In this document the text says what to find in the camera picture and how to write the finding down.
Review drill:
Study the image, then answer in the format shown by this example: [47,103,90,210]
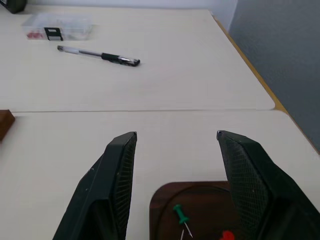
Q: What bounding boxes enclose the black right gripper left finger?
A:
[51,131,138,240]

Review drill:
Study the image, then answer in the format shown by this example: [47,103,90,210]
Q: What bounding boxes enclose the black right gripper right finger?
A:
[216,129,320,240]

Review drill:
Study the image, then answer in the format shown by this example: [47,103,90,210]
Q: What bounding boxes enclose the dark brown wooden tray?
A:
[149,180,248,240]

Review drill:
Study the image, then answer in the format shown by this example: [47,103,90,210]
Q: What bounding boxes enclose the clear plastic box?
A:
[21,12,94,42]

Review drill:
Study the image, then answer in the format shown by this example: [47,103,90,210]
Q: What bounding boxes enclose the red pushpin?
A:
[219,230,236,240]

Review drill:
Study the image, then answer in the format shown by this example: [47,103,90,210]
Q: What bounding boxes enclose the green pushpin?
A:
[172,204,193,238]

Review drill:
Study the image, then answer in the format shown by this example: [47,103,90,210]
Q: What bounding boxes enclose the brown wooden block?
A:
[0,109,16,141]

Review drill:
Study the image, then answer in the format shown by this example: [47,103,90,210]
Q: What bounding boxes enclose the black gel pen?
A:
[56,45,141,68]

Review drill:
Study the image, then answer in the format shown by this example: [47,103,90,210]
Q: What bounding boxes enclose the black object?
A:
[0,0,27,14]

